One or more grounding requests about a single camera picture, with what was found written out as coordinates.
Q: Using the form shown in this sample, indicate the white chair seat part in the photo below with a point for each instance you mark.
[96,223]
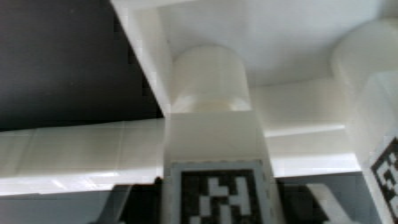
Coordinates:
[315,45]

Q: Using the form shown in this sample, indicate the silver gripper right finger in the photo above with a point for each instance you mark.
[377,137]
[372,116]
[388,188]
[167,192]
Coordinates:
[310,205]

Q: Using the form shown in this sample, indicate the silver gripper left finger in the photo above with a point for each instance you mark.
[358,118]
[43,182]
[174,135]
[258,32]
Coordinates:
[132,205]

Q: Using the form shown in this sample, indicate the white chair leg with tag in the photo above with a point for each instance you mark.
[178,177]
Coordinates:
[373,135]

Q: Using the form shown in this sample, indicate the small white leg part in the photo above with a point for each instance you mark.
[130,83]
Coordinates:
[219,183]

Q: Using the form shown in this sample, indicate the white L-shaped fence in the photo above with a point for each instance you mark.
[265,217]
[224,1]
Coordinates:
[80,158]

